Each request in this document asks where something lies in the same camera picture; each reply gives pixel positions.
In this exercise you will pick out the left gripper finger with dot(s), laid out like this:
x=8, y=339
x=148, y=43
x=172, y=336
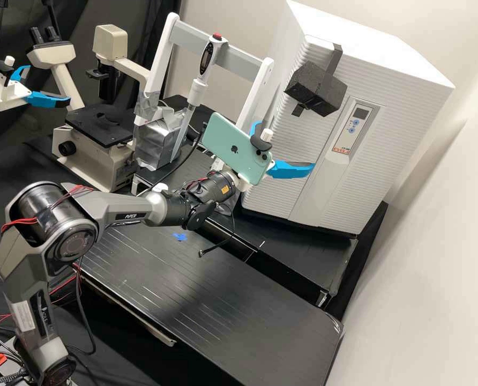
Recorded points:
x=48, y=99
x=22, y=72

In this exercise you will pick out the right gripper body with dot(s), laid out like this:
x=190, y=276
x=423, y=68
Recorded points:
x=241, y=181

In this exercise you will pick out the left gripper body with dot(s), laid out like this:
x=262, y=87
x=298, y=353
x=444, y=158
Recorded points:
x=8, y=94

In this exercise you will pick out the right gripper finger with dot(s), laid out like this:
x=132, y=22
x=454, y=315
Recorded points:
x=289, y=169
x=255, y=128

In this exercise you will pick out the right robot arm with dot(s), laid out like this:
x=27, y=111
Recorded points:
x=110, y=207

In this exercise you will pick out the incubator door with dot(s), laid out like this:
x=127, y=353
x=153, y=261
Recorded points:
x=367, y=161

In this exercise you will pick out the left phone holder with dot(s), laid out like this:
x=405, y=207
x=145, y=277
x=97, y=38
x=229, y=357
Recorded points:
x=6, y=70

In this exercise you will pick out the cream microscope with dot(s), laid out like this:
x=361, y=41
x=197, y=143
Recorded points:
x=96, y=140

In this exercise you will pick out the white pipette stand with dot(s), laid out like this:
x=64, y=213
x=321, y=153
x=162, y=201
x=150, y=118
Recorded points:
x=239, y=56

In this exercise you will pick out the pipette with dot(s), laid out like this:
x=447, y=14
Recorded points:
x=205, y=60

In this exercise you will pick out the white incubator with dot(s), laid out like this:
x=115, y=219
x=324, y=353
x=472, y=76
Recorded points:
x=343, y=24

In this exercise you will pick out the right wrist camera phone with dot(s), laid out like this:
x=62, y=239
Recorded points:
x=233, y=144

